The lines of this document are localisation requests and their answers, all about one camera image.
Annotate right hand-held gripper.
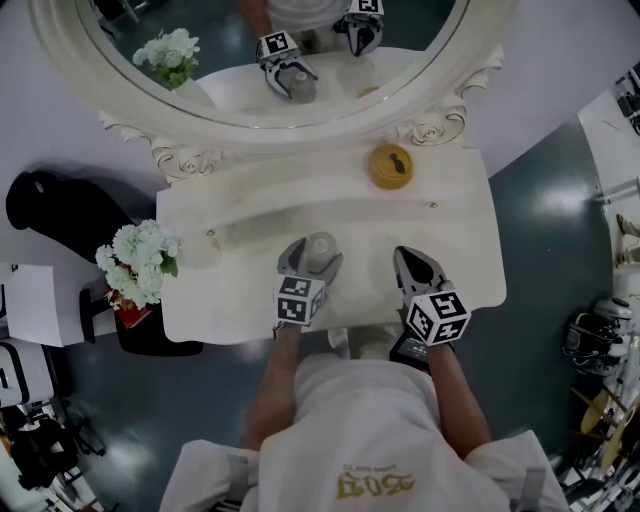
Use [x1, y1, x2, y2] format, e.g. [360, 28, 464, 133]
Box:
[388, 245, 473, 374]

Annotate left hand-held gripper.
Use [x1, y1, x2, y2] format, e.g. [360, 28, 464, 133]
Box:
[271, 237, 345, 334]

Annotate small translucent bottle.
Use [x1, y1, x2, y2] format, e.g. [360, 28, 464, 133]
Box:
[303, 231, 342, 274]

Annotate person's right forearm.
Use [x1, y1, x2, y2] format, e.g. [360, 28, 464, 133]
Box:
[424, 343, 494, 462]

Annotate person's left forearm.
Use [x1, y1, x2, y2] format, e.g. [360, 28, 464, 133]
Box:
[241, 324, 304, 452]

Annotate white dressing table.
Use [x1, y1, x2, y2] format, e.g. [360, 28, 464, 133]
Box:
[155, 143, 508, 346]

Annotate person's white trouser legs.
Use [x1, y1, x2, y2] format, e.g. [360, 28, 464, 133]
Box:
[326, 323, 402, 362]

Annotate round yellow lidded jar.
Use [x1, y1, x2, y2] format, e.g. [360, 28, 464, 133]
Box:
[367, 142, 416, 192]

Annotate oval white ornate mirror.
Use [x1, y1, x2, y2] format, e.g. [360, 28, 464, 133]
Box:
[28, 0, 507, 184]

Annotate person's white shirt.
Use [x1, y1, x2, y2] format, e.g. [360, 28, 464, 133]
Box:
[159, 349, 572, 512]

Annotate white flower bouquet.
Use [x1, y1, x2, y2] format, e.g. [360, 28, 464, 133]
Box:
[94, 219, 183, 310]

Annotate black stool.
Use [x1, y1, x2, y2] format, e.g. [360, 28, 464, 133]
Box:
[79, 279, 204, 357]

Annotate red flower box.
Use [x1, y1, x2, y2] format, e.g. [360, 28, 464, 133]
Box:
[112, 297, 154, 330]

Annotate grey and black headset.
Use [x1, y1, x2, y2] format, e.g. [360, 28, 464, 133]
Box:
[563, 296, 634, 377]

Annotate white side desk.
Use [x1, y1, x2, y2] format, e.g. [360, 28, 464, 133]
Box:
[576, 69, 640, 204]

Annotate yellow metal stand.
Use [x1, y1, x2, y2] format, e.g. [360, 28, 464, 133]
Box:
[569, 384, 640, 471]

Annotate black padded chair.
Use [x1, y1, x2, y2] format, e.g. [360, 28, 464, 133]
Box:
[5, 169, 157, 254]

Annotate black device on desk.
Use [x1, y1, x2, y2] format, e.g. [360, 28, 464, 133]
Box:
[613, 69, 640, 132]

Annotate white cabinet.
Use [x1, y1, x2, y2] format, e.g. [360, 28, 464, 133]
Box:
[0, 263, 117, 348]

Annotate white case with black trim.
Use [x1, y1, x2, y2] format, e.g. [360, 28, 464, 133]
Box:
[0, 339, 57, 409]

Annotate black equipment pile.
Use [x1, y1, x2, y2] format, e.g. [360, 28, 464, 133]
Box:
[0, 399, 109, 494]

